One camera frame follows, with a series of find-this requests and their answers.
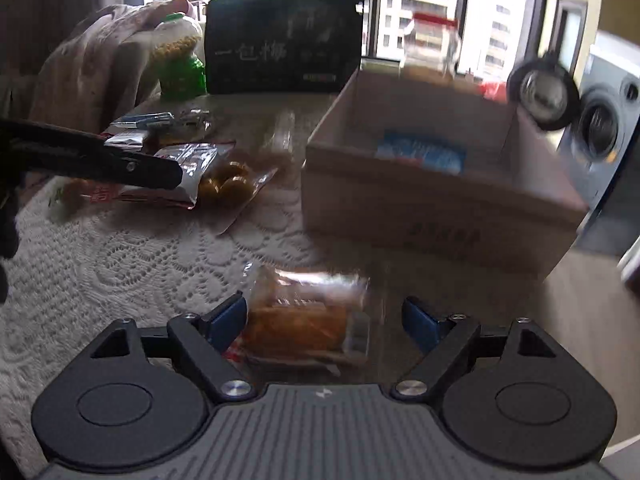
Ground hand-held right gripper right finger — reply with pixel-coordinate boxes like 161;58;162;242
391;296;557;405

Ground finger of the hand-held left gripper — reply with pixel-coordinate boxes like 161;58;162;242
0;119;185;191

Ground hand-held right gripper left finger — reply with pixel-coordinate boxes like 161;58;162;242
90;291;253;405

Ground clear packet of orange bread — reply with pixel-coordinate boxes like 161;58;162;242
225;262;373;375

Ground silver red packet golden balls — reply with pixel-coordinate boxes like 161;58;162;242
90;141;281;235

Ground brown cardboard box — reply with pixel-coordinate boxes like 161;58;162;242
300;67;591;281

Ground green jar of yellow snacks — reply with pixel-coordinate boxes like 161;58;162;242
152;12;208;102

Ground white silver small packet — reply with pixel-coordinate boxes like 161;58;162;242
102;130;147;151

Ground blue silver small packet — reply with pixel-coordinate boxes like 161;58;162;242
111;112;174;131

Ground floral blanket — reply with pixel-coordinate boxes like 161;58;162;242
30;0;202;132

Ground silver crinkled small packet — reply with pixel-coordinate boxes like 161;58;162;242
174;108;216;134

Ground blue snack packet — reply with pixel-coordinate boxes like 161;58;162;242
375;130;468;176

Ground long clear snack packet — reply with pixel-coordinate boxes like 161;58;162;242
260;109;297;162

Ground black printed box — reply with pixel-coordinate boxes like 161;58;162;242
205;0;366;95

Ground small red packet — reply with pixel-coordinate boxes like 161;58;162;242
480;80;511;104

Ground round black framed mirror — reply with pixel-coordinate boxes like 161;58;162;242
506;55;582;132

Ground grey washing machine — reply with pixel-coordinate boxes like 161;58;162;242
555;45;640;256

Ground clear jar with red lid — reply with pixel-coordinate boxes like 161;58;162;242
400;10;462;82

